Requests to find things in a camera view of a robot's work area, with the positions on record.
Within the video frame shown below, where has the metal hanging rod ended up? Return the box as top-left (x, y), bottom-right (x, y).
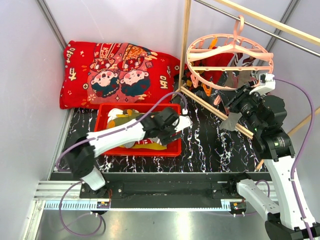
top-left (195, 0), bottom-right (320, 58)

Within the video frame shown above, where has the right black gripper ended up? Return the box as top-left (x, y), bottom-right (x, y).
top-left (218, 83), bottom-right (264, 133)

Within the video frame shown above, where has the red patterned sock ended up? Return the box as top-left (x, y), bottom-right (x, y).
top-left (194, 53), bottom-right (235, 84)

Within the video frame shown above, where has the wooden drying rack frame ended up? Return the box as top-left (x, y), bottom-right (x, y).
top-left (171, 0), bottom-right (320, 173)

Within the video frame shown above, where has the red cartoon print pillow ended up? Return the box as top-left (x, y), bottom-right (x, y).
top-left (59, 41), bottom-right (180, 109)

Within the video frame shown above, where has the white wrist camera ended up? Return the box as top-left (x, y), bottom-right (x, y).
top-left (173, 108), bottom-right (193, 133)
top-left (249, 73), bottom-right (276, 96)

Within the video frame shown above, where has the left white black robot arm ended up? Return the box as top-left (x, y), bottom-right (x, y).
top-left (65, 107), bottom-right (191, 198)

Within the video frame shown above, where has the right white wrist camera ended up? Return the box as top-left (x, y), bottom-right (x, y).
top-left (249, 73), bottom-right (276, 96)

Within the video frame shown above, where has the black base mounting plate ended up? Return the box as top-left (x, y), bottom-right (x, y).
top-left (48, 171), bottom-right (276, 200)

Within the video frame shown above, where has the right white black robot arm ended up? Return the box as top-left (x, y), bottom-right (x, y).
top-left (221, 85), bottom-right (320, 240)

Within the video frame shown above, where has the olive green sock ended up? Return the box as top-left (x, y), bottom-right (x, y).
top-left (106, 108), bottom-right (144, 129)

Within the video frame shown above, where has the red plastic basket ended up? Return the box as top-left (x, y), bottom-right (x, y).
top-left (94, 103), bottom-right (182, 157)

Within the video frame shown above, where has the black argyle sock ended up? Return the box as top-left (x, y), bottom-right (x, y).
top-left (181, 67), bottom-right (203, 93)

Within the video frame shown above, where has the black white striped sock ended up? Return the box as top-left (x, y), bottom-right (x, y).
top-left (229, 52), bottom-right (256, 67)

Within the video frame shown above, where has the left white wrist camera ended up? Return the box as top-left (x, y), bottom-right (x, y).
top-left (173, 108), bottom-right (193, 133)

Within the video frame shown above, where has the pink round clip hanger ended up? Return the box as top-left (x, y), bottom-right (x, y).
top-left (186, 15), bottom-right (274, 96)

